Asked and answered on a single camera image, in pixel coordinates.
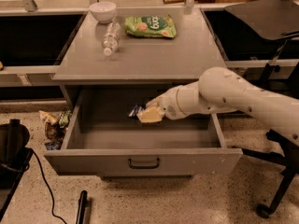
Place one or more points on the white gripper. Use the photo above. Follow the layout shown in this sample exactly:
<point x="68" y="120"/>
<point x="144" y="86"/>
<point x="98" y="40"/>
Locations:
<point x="168" y="104"/>

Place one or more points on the dark blue rxbar wrapper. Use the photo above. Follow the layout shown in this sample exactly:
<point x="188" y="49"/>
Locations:
<point x="136" y="109"/>

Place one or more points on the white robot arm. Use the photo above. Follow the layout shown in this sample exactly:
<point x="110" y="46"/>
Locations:
<point x="220" y="90"/>

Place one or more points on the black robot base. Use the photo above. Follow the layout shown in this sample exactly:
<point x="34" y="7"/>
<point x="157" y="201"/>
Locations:
<point x="14" y="159"/>

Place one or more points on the grey drawer cabinet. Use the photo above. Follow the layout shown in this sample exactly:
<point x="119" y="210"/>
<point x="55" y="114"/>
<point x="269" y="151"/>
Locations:
<point x="142" y="60"/>

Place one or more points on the open grey top drawer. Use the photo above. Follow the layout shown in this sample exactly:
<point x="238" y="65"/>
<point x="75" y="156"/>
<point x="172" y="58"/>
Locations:
<point x="101" y="138"/>

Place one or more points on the clear plastic water bottle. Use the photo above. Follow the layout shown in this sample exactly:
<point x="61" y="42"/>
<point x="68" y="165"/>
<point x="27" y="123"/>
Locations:
<point x="111" y="39"/>

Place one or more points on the green snack chip bag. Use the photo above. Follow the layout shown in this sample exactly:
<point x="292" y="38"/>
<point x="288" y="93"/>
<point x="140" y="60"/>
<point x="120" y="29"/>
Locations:
<point x="151" y="26"/>

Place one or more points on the pile of snack packets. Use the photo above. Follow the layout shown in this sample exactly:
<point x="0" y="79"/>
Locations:
<point x="55" y="128"/>

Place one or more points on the white ceramic bowl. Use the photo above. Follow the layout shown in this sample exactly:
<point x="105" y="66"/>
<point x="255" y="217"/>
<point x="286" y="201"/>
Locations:
<point x="103" y="12"/>

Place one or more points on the wooden stick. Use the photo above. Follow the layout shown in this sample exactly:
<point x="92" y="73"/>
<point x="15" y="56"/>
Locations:
<point x="173" y="1"/>

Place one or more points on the black bar on floor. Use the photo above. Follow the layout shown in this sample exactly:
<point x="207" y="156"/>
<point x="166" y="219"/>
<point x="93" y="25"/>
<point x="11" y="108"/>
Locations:
<point x="84" y="208"/>

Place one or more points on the black office chair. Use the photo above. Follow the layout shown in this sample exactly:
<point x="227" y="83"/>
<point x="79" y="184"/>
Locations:
<point x="273" y="20"/>

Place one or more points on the black drawer handle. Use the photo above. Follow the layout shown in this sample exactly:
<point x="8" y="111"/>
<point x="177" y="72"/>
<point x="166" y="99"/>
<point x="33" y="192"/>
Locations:
<point x="143" y="165"/>

